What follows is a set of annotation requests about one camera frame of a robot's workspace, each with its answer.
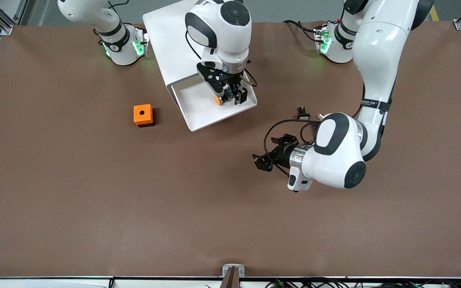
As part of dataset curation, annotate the brown table cover mat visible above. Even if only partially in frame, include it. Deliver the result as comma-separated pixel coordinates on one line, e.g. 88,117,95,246
0,20,461,278

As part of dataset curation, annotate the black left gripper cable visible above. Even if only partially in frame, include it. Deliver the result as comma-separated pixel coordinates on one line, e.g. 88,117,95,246
263,119,322,177

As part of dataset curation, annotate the white table edge profile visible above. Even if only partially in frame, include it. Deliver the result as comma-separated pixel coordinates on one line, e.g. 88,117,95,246
0,277,461,288

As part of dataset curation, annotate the orange push button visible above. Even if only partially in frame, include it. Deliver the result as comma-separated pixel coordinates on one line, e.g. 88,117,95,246
214,90,232,106

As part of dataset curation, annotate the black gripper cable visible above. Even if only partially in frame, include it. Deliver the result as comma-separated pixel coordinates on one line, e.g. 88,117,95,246
185,30,258,88
263,119,322,177

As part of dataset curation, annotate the black cable bundle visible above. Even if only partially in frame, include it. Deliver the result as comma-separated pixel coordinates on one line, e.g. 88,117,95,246
265,278,461,288

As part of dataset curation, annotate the grey metal corner bracket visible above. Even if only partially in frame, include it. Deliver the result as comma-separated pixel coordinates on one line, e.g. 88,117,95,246
222,264,245,278

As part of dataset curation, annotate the black right camera bracket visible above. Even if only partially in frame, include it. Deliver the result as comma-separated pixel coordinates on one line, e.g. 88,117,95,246
196,63,225,96

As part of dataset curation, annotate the brown camera stand strut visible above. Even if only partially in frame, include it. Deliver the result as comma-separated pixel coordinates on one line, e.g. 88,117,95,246
219,267,240,288

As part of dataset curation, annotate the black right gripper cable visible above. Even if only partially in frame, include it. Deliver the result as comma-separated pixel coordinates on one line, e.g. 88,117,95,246
185,30,258,88

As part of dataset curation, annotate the orange button enclosure box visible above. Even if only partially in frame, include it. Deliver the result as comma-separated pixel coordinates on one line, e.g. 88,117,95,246
133,104,155,128

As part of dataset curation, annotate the black base cable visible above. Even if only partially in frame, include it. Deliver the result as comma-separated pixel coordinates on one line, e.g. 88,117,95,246
283,19,320,42

